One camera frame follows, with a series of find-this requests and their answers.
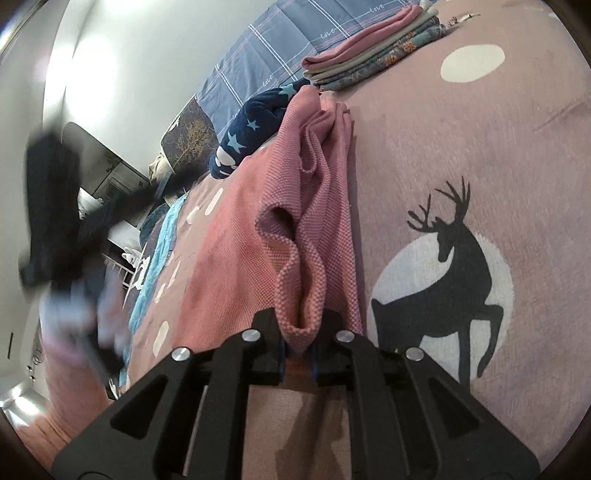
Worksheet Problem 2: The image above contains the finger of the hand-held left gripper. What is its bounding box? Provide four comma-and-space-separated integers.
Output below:
79, 181, 156, 241

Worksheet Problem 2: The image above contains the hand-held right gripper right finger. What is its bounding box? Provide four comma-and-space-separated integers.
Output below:
313, 309, 541, 480

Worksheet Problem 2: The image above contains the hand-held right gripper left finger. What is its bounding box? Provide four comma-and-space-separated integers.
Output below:
52, 308, 284, 480

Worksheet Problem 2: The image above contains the pink t-shirt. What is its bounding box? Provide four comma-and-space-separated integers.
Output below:
175, 85, 366, 480

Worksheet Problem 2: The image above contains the person's left hand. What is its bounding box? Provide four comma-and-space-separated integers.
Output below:
44, 272, 131, 372

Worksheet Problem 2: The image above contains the mirrored cabinet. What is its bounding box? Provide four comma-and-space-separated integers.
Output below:
78, 154, 149, 232

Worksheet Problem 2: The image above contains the beige cloth pile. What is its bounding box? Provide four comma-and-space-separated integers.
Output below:
148, 154, 175, 186

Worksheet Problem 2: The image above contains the light blue towel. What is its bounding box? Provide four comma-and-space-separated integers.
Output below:
119, 191, 188, 388

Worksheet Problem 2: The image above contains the dark tree print pillow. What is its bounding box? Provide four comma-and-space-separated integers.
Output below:
159, 95, 219, 170

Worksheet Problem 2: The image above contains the navy star print fleece blanket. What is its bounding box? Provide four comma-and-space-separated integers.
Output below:
209, 78, 311, 179

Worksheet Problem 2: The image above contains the blue plaid pillow cover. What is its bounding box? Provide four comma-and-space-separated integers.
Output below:
196, 0, 419, 134

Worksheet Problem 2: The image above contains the floral folded garment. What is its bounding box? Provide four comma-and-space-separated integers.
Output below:
316, 23, 451, 92

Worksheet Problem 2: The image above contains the pink folded garment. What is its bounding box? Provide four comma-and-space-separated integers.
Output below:
302, 6, 428, 71

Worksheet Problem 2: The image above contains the stack of folded towels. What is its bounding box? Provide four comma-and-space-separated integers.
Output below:
307, 7, 439, 81

